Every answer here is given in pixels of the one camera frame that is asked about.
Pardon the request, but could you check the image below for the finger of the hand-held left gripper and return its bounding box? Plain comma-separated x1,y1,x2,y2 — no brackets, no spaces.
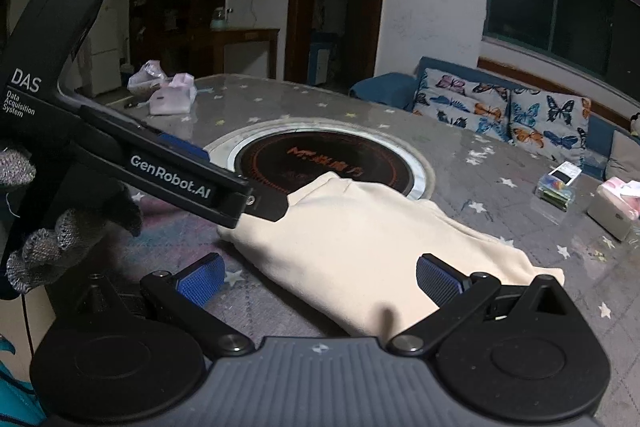
241,187,291,224
79,105,211,162

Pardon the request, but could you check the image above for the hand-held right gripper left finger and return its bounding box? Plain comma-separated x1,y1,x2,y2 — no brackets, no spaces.
75,253,256,356

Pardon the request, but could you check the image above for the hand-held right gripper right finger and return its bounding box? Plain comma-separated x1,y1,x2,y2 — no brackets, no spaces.
387,253,576,356

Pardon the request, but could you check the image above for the cream sweatshirt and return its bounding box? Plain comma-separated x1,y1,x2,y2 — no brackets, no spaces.
216,171,567,339

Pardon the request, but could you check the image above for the person's left hand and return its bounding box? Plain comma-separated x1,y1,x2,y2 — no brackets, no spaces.
0,146,144,297

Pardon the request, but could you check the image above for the round induction cooker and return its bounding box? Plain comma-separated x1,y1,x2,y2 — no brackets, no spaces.
204,118,434,204

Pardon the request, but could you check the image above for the crumpled clear plastic bag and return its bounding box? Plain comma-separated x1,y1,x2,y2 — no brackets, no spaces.
127,61,169,98

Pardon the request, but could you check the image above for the wooden side table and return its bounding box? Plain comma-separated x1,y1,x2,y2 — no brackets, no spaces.
189,28,281,81

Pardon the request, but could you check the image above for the white refrigerator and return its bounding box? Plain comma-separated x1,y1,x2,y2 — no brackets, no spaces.
80,1,122,96

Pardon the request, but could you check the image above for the clear box of colourful pieces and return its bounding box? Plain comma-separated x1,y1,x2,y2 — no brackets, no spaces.
534,173,577,211

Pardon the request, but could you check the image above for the blue storage box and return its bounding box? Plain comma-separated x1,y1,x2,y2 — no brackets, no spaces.
308,33,337,86

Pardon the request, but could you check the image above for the white flat box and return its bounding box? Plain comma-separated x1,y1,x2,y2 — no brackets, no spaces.
549,161,584,186

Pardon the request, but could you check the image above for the blue sofa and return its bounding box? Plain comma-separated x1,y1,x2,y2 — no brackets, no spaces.
349,56,640,188

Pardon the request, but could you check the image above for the butterfly print pillow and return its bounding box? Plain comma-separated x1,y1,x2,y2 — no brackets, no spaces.
411,71,512,142
506,88,592,164

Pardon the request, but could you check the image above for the pink white tissue pack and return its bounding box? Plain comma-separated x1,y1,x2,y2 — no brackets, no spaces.
586,177,640,242

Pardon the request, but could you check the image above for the teal clothing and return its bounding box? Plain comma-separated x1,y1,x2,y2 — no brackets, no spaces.
0,338,47,427

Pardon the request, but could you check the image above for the plain grey pillow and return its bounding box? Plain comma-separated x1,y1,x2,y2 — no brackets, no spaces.
604,130,640,184

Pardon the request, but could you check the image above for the window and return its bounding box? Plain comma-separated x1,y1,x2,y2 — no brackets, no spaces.
486,0,640,78

